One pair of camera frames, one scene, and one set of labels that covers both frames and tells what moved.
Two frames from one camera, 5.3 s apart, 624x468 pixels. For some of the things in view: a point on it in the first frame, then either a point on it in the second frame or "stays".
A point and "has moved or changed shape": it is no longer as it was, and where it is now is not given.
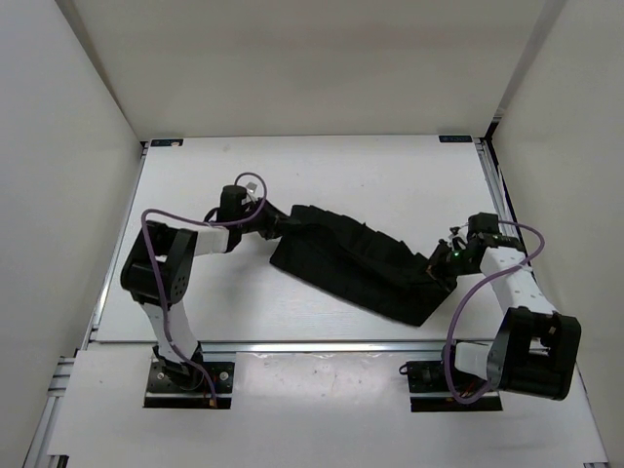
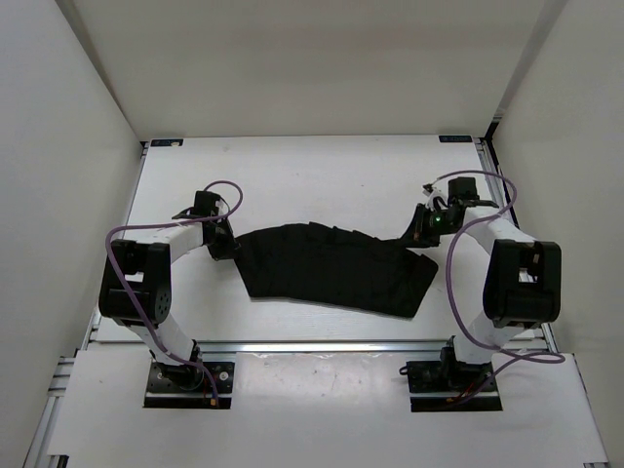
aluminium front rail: x=325 y=347 stays
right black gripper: x=435 y=266 → x=416 y=234
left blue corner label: x=167 y=142 stays
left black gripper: x=276 y=222 → x=228 y=250
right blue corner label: x=465 y=138 stays
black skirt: x=374 y=267 has moved or changed shape
